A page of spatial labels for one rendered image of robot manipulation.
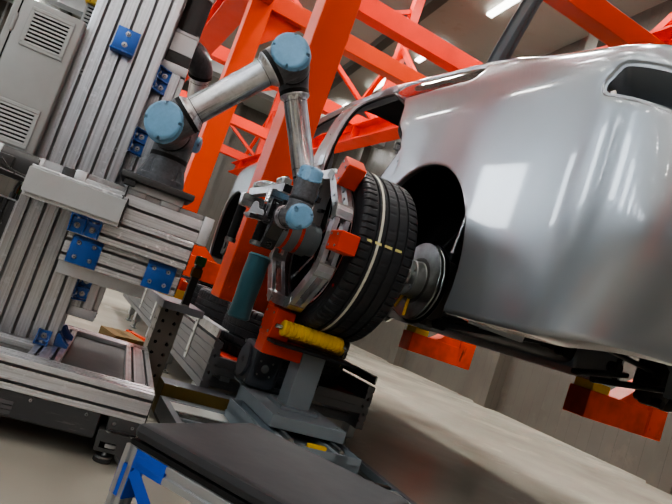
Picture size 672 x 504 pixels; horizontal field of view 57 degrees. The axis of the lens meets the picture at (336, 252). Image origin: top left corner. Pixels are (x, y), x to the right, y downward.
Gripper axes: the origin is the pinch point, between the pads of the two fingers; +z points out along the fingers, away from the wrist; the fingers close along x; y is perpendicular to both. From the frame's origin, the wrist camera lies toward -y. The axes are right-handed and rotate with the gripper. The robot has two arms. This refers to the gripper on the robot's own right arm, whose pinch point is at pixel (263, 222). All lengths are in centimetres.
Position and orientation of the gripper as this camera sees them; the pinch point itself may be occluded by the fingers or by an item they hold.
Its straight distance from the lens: 212.6
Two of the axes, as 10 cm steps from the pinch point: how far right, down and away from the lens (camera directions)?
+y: 3.2, -9.4, 0.9
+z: -4.1, -0.5, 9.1
